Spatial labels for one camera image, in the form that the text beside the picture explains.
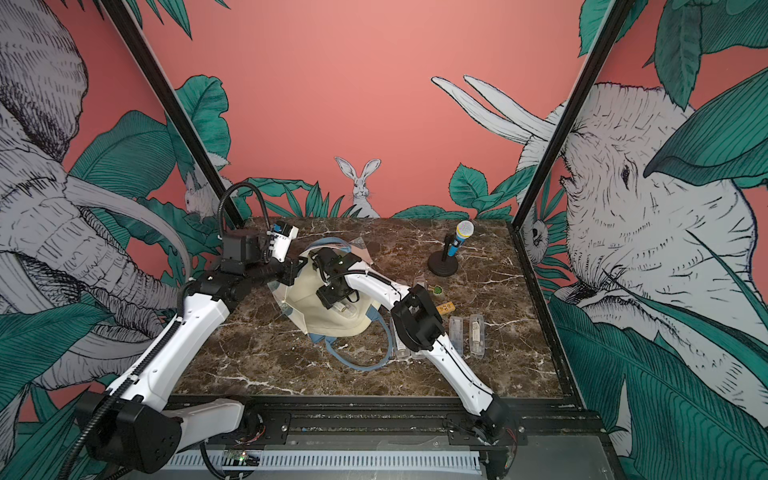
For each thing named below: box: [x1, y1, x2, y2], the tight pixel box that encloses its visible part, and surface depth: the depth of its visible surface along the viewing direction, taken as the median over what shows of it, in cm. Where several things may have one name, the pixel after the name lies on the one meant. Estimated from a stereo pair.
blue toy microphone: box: [447, 220, 474, 257], surface depth 90 cm
